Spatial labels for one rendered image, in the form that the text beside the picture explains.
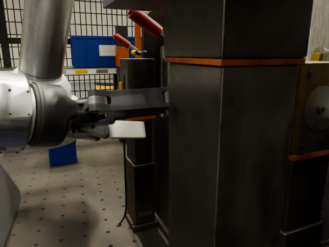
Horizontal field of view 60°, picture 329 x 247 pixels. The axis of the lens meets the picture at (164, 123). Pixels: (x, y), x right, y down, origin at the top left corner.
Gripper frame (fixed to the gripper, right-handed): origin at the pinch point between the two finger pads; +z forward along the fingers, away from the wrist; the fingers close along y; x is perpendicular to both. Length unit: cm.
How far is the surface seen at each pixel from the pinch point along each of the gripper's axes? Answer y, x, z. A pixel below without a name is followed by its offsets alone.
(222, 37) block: 23.7, -1.0, -14.2
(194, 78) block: 19.0, -1.8, -12.3
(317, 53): 10.4, 15.5, 42.3
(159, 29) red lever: 4.5, 13.1, -2.0
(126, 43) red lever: -34, 34, 18
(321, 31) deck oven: -91, 165, 386
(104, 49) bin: -65, 49, 29
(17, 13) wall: -844, 575, 182
